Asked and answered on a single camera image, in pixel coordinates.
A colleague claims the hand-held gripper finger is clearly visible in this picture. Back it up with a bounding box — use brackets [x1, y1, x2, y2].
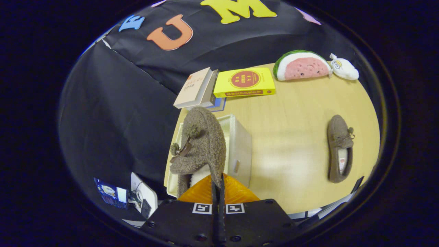
[219, 173, 299, 247]
[141, 173, 220, 247]

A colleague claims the white fabric storage box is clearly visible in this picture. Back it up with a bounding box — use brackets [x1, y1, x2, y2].
[166, 114, 253, 199]

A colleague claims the brown fuzzy shoe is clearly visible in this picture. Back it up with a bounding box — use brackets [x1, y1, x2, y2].
[327, 115, 355, 184]
[169, 106, 227, 198]

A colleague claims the blue printed box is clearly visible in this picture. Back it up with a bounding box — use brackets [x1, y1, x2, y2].
[94, 177, 129, 209]

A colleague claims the pale sheet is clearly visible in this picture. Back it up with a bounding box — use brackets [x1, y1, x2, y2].
[288, 192, 357, 222]

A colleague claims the blue book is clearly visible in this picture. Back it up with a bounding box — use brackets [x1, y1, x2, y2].
[206, 97, 227, 113]

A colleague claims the grey book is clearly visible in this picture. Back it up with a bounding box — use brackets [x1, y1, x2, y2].
[187, 69, 220, 110]

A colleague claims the beige book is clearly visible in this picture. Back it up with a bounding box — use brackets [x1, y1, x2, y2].
[173, 67, 214, 109]

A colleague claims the yellow book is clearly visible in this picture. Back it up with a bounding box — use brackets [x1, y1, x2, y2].
[213, 67, 276, 98]

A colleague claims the watermelon slice plush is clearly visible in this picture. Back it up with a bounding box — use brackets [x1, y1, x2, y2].
[273, 50, 332, 82]

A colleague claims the white plush toy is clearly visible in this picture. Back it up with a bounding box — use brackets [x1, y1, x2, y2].
[329, 53, 359, 81]

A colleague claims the white panel with cables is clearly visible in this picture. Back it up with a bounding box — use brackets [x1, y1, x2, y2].
[129, 172, 158, 220]

